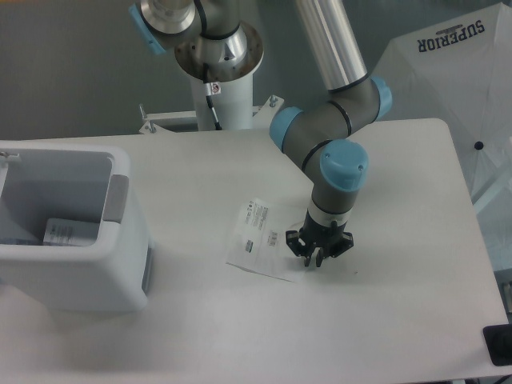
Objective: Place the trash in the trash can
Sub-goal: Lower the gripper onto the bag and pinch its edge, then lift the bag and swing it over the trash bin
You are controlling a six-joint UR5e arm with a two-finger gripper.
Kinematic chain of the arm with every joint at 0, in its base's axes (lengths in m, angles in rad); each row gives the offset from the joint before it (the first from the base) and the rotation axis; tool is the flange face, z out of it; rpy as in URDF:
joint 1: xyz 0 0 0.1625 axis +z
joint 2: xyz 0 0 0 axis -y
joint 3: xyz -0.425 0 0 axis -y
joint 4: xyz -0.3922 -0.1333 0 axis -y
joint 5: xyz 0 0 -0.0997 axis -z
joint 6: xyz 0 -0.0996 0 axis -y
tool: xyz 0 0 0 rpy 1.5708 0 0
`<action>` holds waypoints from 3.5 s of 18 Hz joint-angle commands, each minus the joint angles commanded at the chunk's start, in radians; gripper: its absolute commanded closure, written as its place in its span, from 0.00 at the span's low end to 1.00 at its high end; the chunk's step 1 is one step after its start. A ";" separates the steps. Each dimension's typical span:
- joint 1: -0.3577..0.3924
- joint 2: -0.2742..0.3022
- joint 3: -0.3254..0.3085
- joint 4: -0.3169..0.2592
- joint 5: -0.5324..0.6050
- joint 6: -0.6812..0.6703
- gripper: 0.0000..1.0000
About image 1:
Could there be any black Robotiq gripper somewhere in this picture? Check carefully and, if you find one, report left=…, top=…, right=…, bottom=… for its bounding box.
left=286, top=212, right=354, bottom=267

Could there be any white plastic wrapper with print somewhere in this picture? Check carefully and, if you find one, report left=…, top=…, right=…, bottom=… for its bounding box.
left=226, top=198, right=306, bottom=282

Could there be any clear crushed plastic bottle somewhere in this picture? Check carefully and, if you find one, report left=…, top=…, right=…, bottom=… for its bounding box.
left=0, top=238, right=42, bottom=246

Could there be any silver and grey robot arm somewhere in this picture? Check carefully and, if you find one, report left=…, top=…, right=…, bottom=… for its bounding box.
left=129, top=1, right=392, bottom=265

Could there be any white plastic trash can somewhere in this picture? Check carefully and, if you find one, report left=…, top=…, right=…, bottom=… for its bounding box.
left=1, top=141, right=153, bottom=312

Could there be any black device at table edge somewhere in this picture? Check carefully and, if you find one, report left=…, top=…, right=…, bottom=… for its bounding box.
left=482, top=324, right=511, bottom=366

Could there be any white Superior umbrella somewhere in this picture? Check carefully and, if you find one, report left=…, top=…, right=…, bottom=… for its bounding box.
left=373, top=2, right=511, bottom=282

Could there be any black cable on pedestal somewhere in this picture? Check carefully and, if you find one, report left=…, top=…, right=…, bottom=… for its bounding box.
left=202, top=63, right=223, bottom=131

